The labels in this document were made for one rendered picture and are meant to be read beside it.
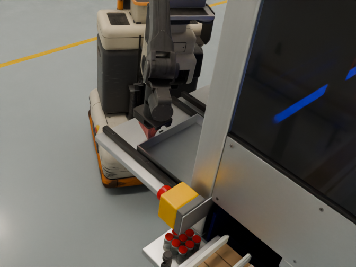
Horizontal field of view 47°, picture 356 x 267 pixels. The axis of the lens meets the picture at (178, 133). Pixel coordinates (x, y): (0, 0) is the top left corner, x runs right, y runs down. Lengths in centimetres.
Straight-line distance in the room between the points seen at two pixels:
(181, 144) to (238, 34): 62
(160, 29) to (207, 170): 40
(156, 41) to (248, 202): 47
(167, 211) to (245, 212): 17
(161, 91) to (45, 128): 174
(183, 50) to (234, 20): 119
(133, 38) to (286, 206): 147
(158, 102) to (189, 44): 89
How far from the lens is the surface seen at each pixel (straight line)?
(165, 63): 107
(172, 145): 126
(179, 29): 188
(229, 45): 74
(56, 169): 244
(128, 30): 208
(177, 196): 91
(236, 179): 86
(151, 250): 101
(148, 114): 115
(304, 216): 79
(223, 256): 96
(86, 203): 226
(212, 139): 85
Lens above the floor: 170
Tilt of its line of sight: 39 degrees down
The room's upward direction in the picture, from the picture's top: 9 degrees clockwise
